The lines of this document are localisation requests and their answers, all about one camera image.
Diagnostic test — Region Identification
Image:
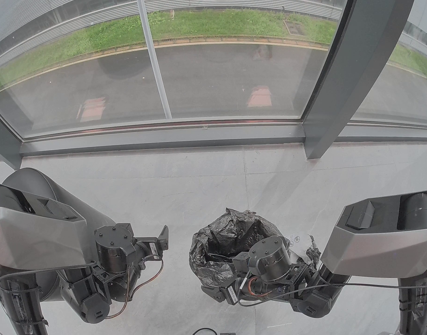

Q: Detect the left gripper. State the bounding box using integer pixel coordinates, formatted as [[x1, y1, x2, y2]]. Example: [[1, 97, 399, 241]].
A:
[[133, 224, 169, 264]]

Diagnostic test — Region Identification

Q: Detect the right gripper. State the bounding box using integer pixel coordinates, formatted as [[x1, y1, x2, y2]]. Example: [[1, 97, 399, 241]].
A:
[[200, 275, 271, 306]]

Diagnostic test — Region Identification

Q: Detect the black plastic bag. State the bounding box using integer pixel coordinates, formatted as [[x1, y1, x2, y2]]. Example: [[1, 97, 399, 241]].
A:
[[189, 207, 292, 289]]

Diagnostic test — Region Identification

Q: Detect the clear printed wrapper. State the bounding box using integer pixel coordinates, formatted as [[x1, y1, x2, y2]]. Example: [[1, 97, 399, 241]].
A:
[[287, 233, 313, 257]]

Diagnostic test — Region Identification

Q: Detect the dark grey round chair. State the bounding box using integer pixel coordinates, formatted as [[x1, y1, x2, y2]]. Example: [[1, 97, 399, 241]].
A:
[[2, 168, 120, 303]]

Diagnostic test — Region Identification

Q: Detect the window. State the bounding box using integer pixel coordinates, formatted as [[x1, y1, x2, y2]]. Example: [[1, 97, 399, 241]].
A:
[[0, 0, 427, 171]]

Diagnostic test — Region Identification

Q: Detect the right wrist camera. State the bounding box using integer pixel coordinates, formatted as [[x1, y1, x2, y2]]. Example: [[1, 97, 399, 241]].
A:
[[233, 251, 252, 275]]

